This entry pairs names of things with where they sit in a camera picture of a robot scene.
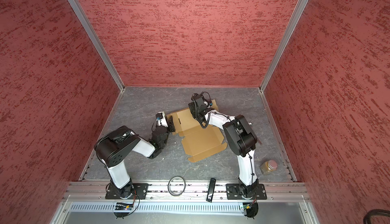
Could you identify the black rectangular remote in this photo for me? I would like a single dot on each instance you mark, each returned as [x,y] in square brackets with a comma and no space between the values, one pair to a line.
[211,188]

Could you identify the jar with pink lid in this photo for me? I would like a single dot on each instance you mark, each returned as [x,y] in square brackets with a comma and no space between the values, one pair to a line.
[268,167]

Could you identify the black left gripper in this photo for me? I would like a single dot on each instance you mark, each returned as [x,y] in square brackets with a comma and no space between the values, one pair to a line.
[171,125]

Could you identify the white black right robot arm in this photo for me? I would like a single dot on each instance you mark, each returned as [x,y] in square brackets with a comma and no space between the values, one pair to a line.
[239,134]

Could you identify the aluminium front frame rail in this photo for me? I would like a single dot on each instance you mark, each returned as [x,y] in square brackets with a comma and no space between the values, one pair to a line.
[187,191]

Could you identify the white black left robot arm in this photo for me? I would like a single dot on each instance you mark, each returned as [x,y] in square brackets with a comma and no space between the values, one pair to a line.
[113,148]

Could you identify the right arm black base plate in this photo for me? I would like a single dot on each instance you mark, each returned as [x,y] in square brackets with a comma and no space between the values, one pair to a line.
[235,191]

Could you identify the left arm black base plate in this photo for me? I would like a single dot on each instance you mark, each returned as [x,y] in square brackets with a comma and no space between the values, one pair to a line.
[128,192]

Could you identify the left rear aluminium corner post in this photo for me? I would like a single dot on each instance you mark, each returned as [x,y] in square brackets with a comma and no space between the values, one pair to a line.
[81,15]

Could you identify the right rear aluminium corner post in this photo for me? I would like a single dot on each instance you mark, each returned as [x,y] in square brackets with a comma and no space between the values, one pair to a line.
[293,21]

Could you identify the brown cardboard box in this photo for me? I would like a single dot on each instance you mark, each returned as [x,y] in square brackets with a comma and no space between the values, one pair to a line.
[198,143]

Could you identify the aluminium corner post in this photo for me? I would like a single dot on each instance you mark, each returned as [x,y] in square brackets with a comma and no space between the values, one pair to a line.
[293,21]
[81,15]

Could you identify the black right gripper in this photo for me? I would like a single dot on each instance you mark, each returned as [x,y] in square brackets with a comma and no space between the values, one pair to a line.
[192,104]

